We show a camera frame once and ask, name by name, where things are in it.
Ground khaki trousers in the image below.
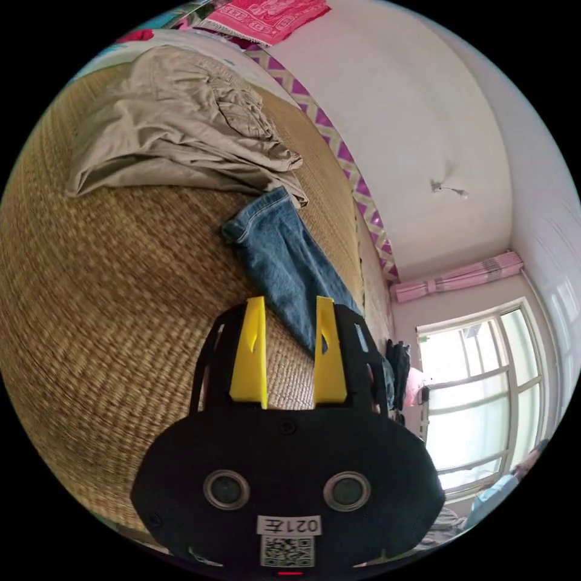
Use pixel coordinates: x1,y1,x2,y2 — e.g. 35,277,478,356
65,45,311,211

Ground pink rolled blind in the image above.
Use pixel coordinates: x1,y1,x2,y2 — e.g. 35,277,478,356
391,252,524,304

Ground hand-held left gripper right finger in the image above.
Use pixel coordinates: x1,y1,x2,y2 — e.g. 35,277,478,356
313,295,349,406

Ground window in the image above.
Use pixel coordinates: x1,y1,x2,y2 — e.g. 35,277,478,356
415,297,553,500

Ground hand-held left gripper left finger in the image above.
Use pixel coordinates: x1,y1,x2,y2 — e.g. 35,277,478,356
228,296,268,410

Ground pile of clothes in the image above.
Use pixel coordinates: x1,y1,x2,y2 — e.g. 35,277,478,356
384,338,431,416

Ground pink patterned cloth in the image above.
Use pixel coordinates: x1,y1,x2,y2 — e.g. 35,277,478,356
204,0,331,48

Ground bed with woven mat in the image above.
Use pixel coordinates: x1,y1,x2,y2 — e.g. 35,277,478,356
0,28,400,545

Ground blue jeans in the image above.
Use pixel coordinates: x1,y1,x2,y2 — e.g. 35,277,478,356
221,186,396,412

